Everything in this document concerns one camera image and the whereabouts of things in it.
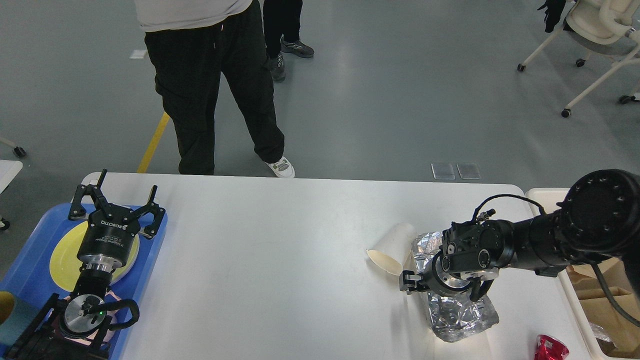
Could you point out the yellow plastic plate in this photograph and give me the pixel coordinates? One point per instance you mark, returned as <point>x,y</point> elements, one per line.
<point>64,266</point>

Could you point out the foil tray with paper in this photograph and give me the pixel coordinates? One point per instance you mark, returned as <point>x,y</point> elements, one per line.
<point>456,317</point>

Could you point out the white office chair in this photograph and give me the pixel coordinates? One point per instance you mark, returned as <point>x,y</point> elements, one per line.
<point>603,27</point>

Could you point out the person in black trousers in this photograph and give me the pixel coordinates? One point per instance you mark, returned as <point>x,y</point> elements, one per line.
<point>281,30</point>

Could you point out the white paper cup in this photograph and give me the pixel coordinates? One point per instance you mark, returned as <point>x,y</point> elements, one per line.
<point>392,250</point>

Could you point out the red crumpled wrapper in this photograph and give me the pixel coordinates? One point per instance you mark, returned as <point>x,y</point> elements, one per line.
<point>550,348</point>

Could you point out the foil sheet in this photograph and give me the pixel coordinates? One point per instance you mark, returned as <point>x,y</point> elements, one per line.
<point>600,334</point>

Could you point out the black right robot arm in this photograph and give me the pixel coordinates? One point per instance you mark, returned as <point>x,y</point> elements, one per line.
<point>598,219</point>

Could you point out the brown paper bag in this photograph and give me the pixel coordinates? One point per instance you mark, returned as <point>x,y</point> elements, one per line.
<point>624,336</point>

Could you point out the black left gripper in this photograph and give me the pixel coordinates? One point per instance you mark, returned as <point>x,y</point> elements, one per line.
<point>112,237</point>

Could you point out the person in grey shirt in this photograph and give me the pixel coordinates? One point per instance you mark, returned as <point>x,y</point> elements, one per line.
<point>192,44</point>

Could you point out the white side table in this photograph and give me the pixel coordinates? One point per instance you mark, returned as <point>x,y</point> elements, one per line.
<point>8,171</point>

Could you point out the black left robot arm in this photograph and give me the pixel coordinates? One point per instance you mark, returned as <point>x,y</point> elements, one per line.
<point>73,291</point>

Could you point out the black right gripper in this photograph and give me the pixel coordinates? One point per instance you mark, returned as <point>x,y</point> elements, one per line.
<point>436,279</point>

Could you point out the pink HOME mug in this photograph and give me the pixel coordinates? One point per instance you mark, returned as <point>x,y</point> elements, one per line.
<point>78,325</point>

